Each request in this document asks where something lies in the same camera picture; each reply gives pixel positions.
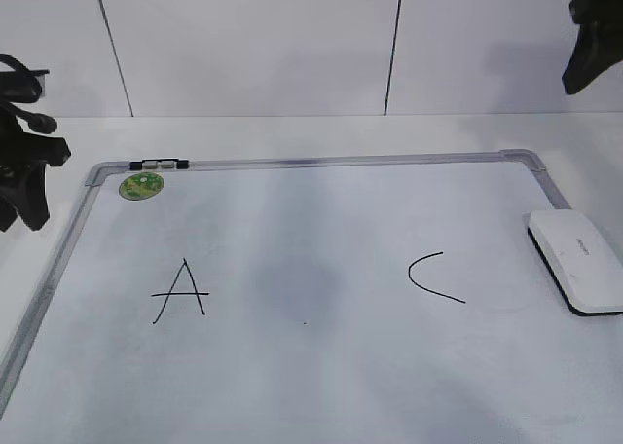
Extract black silver hanging clip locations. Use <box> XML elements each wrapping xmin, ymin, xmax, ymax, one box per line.
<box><xmin>129</xmin><ymin>159</ymin><xmax>190</xmax><ymax>171</ymax></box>

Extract round green sticker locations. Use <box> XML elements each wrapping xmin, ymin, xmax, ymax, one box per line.
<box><xmin>119</xmin><ymin>172</ymin><xmax>165</xmax><ymax>202</ymax></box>

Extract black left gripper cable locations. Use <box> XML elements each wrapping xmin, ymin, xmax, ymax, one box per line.
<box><xmin>0</xmin><ymin>53</ymin><xmax>58</xmax><ymax>135</ymax></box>

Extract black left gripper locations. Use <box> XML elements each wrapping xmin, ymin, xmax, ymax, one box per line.
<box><xmin>1</xmin><ymin>105</ymin><xmax>71</xmax><ymax>232</ymax></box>

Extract white whiteboard eraser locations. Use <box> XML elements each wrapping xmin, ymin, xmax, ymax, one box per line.
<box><xmin>528</xmin><ymin>209</ymin><xmax>622</xmax><ymax>316</ymax></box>

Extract white aluminium-framed whiteboard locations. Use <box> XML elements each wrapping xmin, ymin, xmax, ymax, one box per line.
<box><xmin>1</xmin><ymin>150</ymin><xmax>622</xmax><ymax>443</ymax></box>

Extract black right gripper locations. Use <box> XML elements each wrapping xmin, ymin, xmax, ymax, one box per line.
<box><xmin>562</xmin><ymin>0</ymin><xmax>623</xmax><ymax>95</ymax></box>

